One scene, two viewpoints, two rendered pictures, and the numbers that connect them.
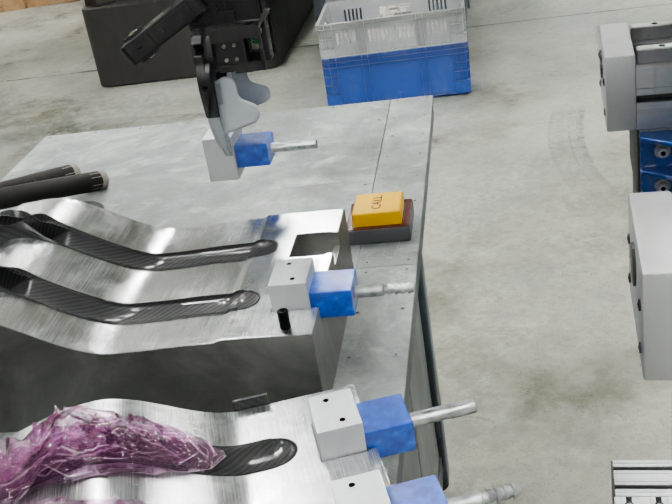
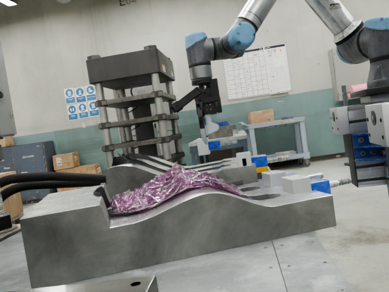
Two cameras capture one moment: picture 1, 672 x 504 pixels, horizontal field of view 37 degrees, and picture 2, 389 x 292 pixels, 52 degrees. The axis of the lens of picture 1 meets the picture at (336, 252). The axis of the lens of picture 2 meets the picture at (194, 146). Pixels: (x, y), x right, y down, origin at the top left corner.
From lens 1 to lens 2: 0.46 m
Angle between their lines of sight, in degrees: 24
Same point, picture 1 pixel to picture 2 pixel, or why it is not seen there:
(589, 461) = not seen: outside the picture
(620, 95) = (343, 121)
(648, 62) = (351, 110)
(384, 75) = not seen: hidden behind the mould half
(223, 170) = (204, 150)
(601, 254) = not seen: hidden behind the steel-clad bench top
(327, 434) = (273, 175)
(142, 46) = (178, 105)
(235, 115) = (209, 128)
